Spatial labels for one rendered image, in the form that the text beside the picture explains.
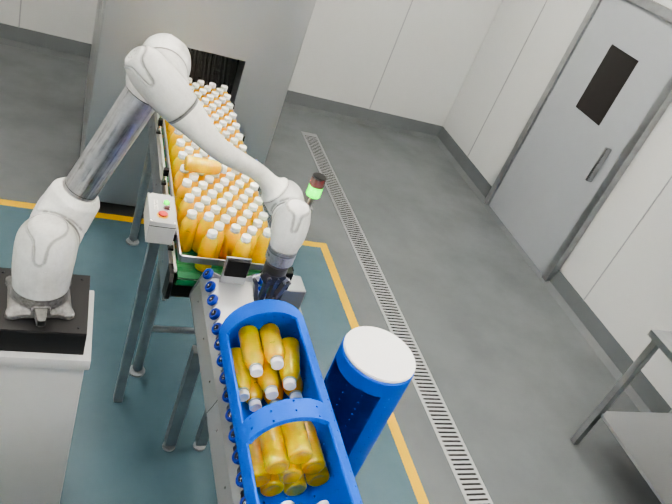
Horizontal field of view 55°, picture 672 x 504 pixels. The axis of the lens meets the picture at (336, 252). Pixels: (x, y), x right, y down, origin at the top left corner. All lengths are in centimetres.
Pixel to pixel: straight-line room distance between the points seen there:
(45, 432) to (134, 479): 80
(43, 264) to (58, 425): 60
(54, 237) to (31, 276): 13
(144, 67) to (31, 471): 142
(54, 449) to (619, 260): 415
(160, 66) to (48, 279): 68
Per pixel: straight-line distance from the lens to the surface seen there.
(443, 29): 714
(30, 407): 223
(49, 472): 249
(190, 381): 279
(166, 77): 169
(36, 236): 191
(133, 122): 191
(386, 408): 238
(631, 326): 518
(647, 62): 549
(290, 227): 187
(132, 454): 311
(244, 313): 202
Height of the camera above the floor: 248
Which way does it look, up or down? 32 degrees down
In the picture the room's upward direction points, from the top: 23 degrees clockwise
